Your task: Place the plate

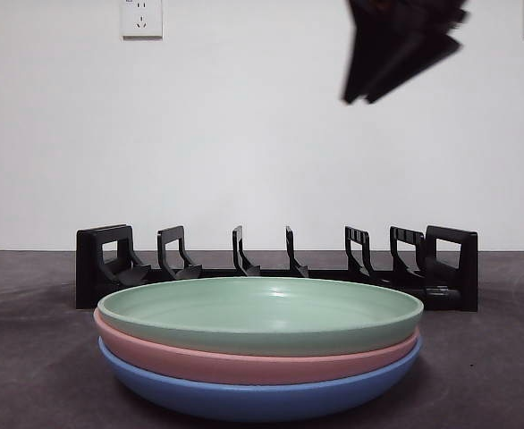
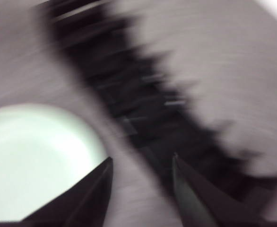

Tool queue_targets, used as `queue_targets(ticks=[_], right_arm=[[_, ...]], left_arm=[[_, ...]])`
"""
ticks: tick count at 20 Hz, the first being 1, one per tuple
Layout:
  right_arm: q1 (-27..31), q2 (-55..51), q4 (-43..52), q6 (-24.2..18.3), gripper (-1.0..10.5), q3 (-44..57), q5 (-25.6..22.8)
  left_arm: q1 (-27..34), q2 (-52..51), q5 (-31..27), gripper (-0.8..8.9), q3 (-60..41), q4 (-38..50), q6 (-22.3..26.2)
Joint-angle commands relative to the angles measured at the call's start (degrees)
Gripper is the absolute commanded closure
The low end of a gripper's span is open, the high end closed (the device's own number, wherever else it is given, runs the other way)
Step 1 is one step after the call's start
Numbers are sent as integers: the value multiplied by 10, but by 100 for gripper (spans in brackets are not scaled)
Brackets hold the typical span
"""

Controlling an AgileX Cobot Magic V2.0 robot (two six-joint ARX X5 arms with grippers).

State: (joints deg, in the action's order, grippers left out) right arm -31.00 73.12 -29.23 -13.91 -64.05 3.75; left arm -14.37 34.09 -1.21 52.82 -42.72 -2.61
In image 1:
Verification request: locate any blue plate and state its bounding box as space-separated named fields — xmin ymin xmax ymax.
xmin=98 ymin=334 xmax=424 ymax=424

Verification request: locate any green plate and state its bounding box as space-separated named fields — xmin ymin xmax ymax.
xmin=97 ymin=276 xmax=425 ymax=358

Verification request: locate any black plastic dish rack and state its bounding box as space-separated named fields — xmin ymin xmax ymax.
xmin=75 ymin=224 xmax=479 ymax=313

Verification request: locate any white wall socket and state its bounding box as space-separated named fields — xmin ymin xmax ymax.
xmin=120 ymin=0 xmax=163 ymax=38

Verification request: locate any pink plate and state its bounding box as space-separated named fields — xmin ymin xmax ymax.
xmin=93 ymin=307 xmax=422 ymax=386

